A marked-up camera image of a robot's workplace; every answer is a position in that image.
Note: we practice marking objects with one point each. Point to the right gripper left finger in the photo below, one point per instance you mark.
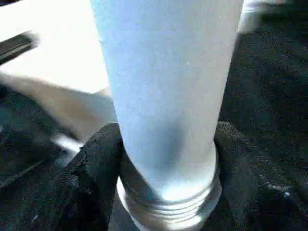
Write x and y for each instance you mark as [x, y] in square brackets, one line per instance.
[82, 187]

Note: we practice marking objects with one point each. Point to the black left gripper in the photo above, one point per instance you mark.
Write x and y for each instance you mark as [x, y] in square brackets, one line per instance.
[19, 96]

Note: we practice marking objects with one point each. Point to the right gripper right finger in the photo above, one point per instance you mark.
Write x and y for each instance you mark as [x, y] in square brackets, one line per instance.
[260, 187]

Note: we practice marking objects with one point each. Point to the white plastic table leg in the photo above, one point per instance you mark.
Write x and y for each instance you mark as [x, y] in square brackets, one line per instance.
[168, 96]

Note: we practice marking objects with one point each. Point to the black mat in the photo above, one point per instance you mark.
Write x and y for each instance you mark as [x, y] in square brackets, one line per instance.
[274, 96]

